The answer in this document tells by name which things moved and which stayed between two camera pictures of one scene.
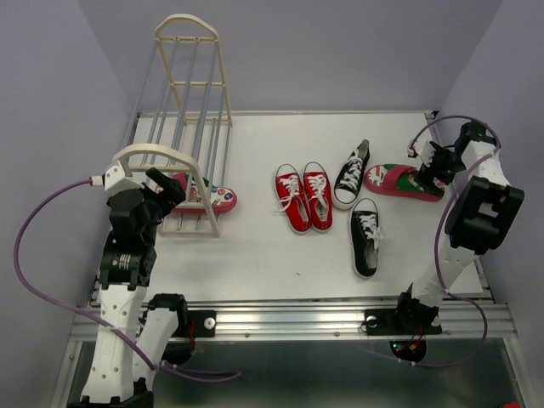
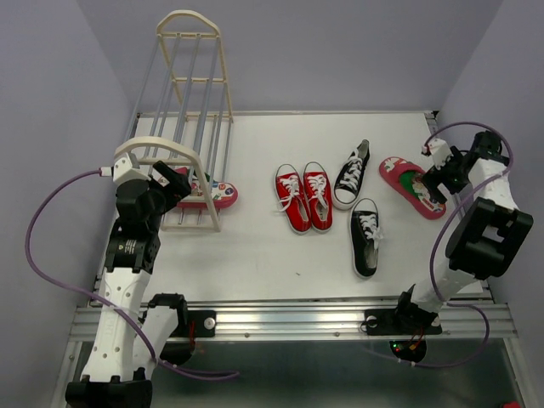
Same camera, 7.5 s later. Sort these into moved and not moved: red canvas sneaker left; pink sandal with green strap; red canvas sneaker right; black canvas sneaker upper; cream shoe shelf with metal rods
Moved: pink sandal with green strap
Not moved: cream shoe shelf with metal rods; black canvas sneaker upper; red canvas sneaker left; red canvas sneaker right
